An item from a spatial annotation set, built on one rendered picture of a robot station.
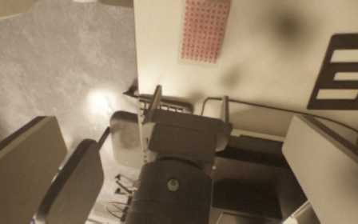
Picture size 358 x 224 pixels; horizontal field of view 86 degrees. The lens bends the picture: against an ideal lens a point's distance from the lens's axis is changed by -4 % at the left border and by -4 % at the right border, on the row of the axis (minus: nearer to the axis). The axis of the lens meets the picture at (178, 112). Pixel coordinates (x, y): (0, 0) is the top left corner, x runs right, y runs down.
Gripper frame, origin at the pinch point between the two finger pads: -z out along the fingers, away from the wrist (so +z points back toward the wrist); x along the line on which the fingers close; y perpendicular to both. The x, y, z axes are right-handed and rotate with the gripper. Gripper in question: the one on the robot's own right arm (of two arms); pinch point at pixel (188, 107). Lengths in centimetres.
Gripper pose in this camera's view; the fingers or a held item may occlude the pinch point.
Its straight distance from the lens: 31.1
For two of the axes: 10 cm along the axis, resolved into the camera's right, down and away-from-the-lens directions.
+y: 0.4, -6.0, -8.0
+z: -1.8, 7.8, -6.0
